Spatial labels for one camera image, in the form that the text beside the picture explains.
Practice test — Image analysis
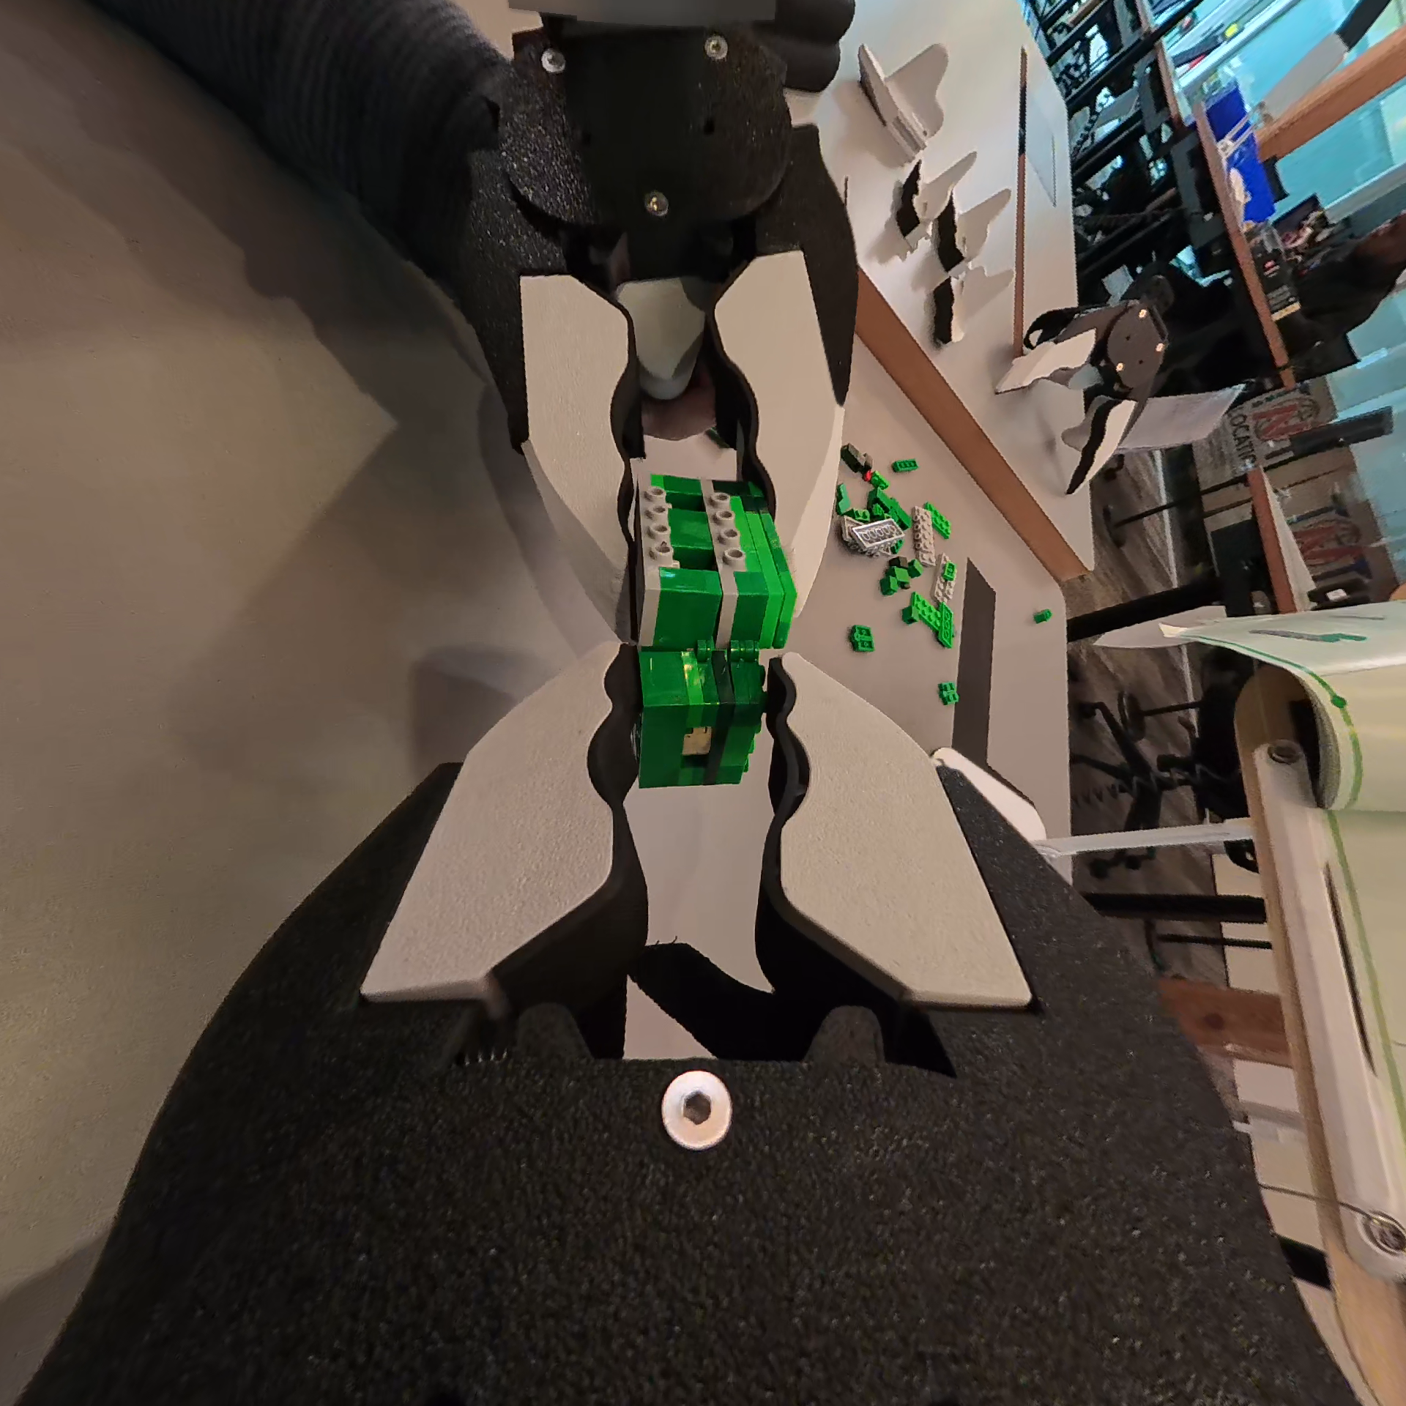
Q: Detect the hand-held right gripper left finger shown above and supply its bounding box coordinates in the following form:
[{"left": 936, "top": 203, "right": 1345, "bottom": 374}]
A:
[{"left": 360, "top": 640, "right": 652, "bottom": 1006}]

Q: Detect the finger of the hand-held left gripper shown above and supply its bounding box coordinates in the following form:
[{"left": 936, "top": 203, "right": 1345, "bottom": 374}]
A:
[
  {"left": 516, "top": 273, "right": 650, "bottom": 638},
  {"left": 713, "top": 254, "right": 848, "bottom": 650}
]

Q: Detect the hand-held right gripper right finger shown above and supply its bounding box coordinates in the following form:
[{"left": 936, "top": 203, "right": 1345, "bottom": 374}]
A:
[{"left": 763, "top": 650, "right": 1037, "bottom": 1012}]

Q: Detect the green brick build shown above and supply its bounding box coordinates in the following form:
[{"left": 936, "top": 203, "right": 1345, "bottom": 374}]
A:
[{"left": 631, "top": 474, "right": 795, "bottom": 790}]

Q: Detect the person's left forearm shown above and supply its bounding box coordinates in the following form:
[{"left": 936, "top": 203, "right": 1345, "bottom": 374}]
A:
[{"left": 92, "top": 0, "right": 523, "bottom": 221}]

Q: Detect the grey desk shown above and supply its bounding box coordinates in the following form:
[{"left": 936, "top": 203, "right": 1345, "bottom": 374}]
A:
[{"left": 0, "top": 0, "right": 1077, "bottom": 1221}]

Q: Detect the pile of loose bricks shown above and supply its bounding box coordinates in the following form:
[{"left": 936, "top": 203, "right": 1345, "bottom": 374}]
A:
[{"left": 835, "top": 439, "right": 1056, "bottom": 704}]

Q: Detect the loose gripper finger part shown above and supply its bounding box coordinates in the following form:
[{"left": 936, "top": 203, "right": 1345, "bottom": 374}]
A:
[
  {"left": 932, "top": 188, "right": 1015, "bottom": 347},
  {"left": 857, "top": 43, "right": 952, "bottom": 155},
  {"left": 895, "top": 150, "right": 981, "bottom": 259}
]

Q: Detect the idle hand-held gripper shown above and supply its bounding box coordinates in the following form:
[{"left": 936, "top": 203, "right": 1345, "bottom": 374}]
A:
[{"left": 993, "top": 273, "right": 1175, "bottom": 497}]

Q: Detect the white book stand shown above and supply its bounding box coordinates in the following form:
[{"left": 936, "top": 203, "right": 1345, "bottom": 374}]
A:
[{"left": 932, "top": 647, "right": 1406, "bottom": 1406}]

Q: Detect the instruction booklet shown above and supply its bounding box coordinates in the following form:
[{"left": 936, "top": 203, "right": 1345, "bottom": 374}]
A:
[{"left": 1159, "top": 597, "right": 1406, "bottom": 814}]

